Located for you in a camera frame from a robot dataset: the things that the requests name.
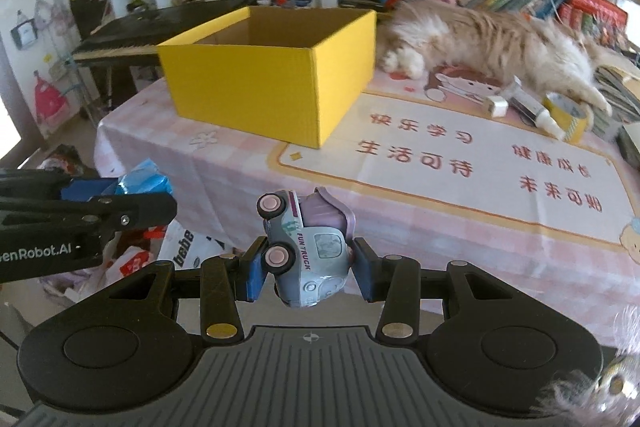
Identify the white printed plastic bag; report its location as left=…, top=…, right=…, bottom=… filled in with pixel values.
left=157, top=219, right=226, bottom=270

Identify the fluffy cream cat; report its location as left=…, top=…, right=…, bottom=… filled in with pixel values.
left=375, top=0, right=621, bottom=118

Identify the packing tape roll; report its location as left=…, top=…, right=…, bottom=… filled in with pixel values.
left=544, top=92, right=595, bottom=144

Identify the blue shiny packet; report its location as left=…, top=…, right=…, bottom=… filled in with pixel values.
left=115, top=158, right=173, bottom=198

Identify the white printed booklet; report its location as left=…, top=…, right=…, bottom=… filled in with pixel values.
left=617, top=122, right=640, bottom=158

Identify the red white packet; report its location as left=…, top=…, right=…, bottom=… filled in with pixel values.
left=107, top=247, right=158, bottom=283

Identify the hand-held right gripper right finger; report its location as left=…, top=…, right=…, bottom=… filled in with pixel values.
left=350, top=237, right=516, bottom=342

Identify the black keyboard piano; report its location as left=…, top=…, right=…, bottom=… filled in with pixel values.
left=72, top=0, right=251, bottom=68

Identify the stack of books and papers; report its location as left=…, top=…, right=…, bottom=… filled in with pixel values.
left=592, top=64, right=640, bottom=142

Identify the pink checked cloth desktop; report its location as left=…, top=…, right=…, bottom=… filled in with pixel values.
left=95, top=72, right=640, bottom=348

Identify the yellow cardboard box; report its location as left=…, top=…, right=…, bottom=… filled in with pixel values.
left=156, top=5, right=377, bottom=150

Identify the grey fur ball pendant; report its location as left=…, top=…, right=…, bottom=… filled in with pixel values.
left=542, top=307, right=640, bottom=427

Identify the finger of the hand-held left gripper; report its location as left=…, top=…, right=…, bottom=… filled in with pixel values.
left=0, top=192, right=179, bottom=284
left=0, top=171, right=121, bottom=202

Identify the pale blue toy truck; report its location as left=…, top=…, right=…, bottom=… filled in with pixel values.
left=256, top=187, right=357, bottom=310

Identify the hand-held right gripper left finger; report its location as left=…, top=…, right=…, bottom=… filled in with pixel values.
left=107, top=234, right=271, bottom=342

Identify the white navy tube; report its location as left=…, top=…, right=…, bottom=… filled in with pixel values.
left=501, top=76, right=566, bottom=140

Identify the red boxed book set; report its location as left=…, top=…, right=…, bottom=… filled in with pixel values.
left=560, top=0, right=628, bottom=48

